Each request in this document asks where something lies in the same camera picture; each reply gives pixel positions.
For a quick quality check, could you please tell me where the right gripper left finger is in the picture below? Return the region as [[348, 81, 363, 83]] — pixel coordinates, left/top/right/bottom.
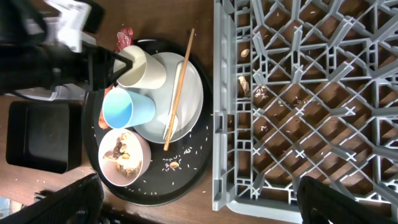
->
[[1, 173, 104, 224]]

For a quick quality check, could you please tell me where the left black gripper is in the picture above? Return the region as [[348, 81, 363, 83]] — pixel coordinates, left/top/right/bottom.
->
[[46, 42, 133, 91]]

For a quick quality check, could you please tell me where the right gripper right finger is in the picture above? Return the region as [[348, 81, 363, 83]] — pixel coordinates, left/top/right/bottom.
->
[[297, 176, 395, 224]]

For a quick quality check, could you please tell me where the light blue plastic cup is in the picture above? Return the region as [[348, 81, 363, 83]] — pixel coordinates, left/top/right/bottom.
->
[[102, 88, 156, 129]]

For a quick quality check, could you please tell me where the white paper cup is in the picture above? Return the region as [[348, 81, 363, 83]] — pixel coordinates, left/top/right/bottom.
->
[[117, 45, 167, 89]]

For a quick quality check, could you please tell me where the white plastic fork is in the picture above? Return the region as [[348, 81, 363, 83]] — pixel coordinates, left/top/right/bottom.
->
[[162, 61, 185, 141]]

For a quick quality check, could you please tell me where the wooden chopstick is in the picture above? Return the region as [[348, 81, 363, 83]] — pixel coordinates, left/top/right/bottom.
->
[[164, 28, 195, 151]]

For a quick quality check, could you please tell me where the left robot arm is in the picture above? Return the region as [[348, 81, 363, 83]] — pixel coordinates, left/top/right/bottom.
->
[[1, 1, 133, 94]]

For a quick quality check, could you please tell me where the grey plastic dishwasher rack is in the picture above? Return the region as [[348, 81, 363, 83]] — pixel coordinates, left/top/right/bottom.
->
[[212, 0, 397, 223]]

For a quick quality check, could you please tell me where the red snack wrapper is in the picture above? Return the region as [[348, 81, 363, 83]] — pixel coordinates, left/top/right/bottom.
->
[[116, 27, 134, 52]]

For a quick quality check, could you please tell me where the orange carrot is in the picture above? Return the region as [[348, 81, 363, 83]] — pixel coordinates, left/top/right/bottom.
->
[[98, 86, 113, 129]]

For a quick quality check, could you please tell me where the pink bowl with food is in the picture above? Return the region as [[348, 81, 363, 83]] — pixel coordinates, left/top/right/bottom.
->
[[98, 129, 151, 187]]

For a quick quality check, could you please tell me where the black rectangular tray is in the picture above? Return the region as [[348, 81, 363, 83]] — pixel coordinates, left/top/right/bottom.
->
[[6, 101, 82, 174]]

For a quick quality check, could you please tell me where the grey round plate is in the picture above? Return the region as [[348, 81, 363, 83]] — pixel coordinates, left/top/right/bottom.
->
[[131, 52, 203, 144]]

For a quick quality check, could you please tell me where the round black serving tray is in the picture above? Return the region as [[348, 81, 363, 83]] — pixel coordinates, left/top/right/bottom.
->
[[82, 54, 213, 206]]

